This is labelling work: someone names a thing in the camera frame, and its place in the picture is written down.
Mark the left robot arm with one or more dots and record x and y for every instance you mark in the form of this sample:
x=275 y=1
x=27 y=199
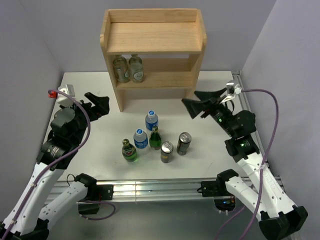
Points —
x=31 y=218

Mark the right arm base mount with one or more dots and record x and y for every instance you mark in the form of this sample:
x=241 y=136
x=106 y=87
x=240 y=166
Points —
x=224 y=201

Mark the clear glass bottle left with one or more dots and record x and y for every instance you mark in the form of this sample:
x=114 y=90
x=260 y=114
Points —
x=121 y=69

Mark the aluminium front rail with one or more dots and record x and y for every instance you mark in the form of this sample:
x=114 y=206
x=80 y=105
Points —
x=151 y=190

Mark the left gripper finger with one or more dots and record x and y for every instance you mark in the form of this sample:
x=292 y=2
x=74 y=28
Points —
x=93 y=98
x=101 y=105

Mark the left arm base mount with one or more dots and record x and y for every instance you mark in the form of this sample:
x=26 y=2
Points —
x=100 y=197

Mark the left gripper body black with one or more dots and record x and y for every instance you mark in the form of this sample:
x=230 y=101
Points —
x=82 y=116

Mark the water bottle blue label rear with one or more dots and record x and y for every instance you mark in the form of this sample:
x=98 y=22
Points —
x=151 y=120

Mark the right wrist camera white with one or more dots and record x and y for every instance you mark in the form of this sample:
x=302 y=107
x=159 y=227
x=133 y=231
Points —
x=233 y=89

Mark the green glass bottle front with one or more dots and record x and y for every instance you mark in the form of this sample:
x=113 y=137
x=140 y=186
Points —
x=129 y=152

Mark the green glass bottle rear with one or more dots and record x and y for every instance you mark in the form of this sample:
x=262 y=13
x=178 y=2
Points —
x=155 y=140

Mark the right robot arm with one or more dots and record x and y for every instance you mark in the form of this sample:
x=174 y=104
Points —
x=277 y=215

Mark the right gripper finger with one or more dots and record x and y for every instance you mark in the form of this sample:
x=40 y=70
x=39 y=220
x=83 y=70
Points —
x=195 y=107
x=206 y=95

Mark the water bottle blue label front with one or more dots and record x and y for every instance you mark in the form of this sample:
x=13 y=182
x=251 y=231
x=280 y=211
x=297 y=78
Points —
x=140 y=138

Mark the wooden two-tier shelf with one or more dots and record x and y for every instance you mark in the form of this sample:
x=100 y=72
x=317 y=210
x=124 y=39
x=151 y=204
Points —
x=176 y=39

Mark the green glass bottle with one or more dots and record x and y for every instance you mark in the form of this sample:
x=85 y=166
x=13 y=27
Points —
x=155 y=140
x=129 y=152

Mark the water bottle blue label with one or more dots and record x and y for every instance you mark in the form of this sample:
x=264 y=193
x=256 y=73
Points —
x=151 y=120
x=140 y=138

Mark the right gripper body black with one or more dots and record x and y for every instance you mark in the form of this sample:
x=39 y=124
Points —
x=220 y=112

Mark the clear glass bottle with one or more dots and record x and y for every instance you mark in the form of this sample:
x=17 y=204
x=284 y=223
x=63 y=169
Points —
x=136 y=68
x=121 y=69

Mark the dark beverage can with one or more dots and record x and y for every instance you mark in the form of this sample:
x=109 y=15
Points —
x=166 y=152
x=184 y=141

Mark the clear glass bottle right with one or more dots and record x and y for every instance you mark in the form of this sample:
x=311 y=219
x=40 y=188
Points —
x=136 y=68

